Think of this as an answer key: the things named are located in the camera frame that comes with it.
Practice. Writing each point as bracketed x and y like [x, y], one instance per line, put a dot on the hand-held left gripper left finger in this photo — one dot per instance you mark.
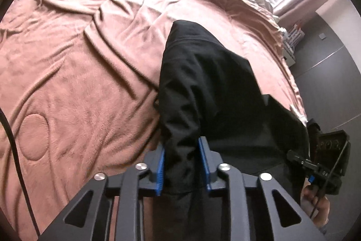
[160, 170]

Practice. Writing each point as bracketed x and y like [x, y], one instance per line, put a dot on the white drawer cabinet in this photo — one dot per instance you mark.
[289, 56]

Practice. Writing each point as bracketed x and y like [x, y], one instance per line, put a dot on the white mattress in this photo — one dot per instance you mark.
[300, 116]

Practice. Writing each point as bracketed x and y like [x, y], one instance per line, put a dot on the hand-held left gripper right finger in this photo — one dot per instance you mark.
[203, 164]

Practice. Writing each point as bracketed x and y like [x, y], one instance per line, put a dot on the person's right hand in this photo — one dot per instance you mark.
[316, 207]

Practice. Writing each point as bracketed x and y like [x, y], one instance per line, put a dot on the brown blanket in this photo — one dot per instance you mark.
[84, 60]

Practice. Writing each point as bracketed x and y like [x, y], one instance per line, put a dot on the wall switch plate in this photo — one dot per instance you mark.
[322, 37]

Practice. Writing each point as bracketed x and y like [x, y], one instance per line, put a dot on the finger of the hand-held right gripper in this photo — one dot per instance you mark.
[303, 161]

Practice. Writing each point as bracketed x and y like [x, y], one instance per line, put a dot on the black jacket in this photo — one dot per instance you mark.
[211, 88]

